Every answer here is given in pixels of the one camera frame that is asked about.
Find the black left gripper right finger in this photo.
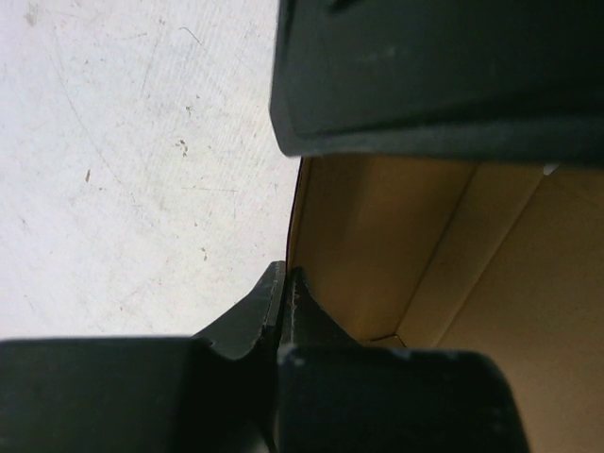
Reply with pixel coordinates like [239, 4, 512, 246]
[277, 268, 529, 452]

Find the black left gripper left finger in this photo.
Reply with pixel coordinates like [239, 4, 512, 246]
[1, 261, 286, 452]

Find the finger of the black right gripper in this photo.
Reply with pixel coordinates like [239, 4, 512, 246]
[270, 1, 603, 159]

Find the brown paper box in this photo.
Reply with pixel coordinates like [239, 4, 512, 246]
[287, 156, 603, 452]

